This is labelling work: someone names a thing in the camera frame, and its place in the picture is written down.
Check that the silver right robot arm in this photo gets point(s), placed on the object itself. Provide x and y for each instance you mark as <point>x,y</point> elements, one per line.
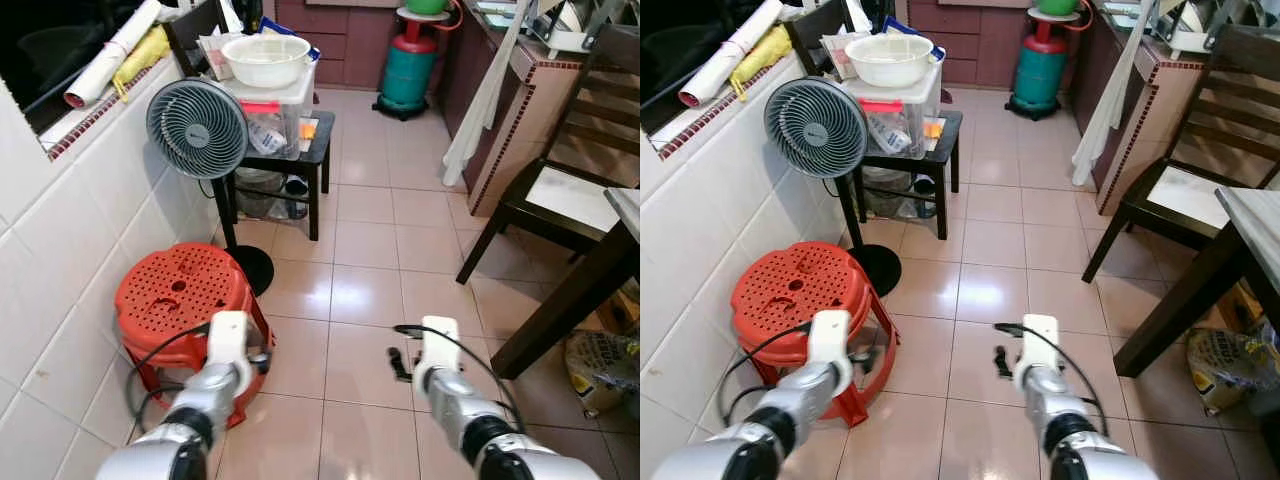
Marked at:
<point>1045,395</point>
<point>460,400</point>

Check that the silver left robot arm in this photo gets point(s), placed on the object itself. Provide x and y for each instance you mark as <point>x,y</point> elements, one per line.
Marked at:
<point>200,400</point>
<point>790,400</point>

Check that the red plastic stool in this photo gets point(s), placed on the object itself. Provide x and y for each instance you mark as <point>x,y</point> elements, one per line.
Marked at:
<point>175,290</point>
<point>790,285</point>

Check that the grey round container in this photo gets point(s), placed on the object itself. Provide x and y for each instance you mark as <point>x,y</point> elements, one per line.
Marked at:
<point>885,192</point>
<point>260,195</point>

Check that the grey topped dining table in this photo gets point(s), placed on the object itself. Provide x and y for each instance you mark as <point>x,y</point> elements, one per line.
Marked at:
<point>1190,290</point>
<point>570,290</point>

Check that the yellow printed sack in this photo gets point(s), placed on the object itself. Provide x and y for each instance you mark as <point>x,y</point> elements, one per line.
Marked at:
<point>600,370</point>
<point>1230,365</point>

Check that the dark wooden dining chair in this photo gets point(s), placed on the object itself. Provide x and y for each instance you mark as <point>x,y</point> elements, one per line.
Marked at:
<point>530,215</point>
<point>1140,210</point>

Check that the black side table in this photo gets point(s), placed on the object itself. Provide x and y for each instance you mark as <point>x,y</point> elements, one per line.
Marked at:
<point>948,140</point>
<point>318,150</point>

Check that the clear plastic storage box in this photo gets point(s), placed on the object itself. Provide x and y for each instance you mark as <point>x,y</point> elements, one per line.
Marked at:
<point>280,125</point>
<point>905,125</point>

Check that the small orange packet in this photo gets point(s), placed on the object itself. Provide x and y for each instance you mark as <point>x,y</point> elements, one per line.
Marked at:
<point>932,128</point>
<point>308,128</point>

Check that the grey standing fan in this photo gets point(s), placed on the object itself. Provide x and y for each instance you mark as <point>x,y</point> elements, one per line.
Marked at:
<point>195,128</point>
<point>815,127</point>

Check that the white hanging towel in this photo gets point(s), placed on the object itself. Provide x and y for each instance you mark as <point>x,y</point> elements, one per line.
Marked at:
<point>480,110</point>
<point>1105,110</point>

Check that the brown tiled kitchen counter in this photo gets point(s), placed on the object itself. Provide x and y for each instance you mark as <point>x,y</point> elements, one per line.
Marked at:
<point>1150,100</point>
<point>530,110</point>

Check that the green gas cylinder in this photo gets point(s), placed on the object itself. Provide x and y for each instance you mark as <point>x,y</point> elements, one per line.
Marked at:
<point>1040,75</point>
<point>408,75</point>

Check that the white plastic basin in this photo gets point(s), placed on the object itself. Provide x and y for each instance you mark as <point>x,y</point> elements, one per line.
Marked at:
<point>265,60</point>
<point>890,60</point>

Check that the yellow cloth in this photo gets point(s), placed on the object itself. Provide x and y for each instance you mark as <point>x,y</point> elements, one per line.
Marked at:
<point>762,55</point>
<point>145,55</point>

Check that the dark red cabinet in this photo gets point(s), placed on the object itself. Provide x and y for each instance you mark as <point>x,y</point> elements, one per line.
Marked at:
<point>340,40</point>
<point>970,40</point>

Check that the white paper roll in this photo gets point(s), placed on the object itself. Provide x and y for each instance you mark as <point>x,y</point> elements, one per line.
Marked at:
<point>730,55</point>
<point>110,55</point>

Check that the green plastic bowl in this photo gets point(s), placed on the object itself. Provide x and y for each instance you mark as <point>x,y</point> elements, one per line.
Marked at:
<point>426,6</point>
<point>1057,6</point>

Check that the white dish rack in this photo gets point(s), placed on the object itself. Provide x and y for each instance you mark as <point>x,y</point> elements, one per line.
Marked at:
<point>1195,35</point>
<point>575,35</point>

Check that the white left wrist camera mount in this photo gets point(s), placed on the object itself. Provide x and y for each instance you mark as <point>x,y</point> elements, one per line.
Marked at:
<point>828,338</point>
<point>228,340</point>

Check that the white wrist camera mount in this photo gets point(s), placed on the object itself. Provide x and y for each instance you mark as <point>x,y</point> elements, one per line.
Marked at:
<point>228,340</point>
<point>1040,340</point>
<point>438,345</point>
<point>828,338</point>

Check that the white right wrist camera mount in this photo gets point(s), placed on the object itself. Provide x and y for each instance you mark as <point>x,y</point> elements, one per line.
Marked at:
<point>438,345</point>
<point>1040,340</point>

